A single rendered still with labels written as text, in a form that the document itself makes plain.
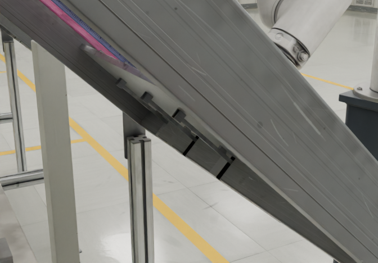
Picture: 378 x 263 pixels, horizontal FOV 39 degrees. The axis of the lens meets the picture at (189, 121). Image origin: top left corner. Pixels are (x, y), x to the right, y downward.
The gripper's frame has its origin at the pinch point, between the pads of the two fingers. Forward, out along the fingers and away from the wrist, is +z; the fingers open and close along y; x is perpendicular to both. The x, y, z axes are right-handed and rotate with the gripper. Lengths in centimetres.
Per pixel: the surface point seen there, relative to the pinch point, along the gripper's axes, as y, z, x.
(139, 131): 25.0, 9.2, -0.9
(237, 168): -13.3, 5.4, 3.5
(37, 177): 92, 40, -18
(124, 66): -1.9, 3.7, 22.5
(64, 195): 46, 32, -7
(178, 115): -11.6, 4.9, 15.9
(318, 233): -32.1, 6.8, 3.5
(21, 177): 92, 43, -14
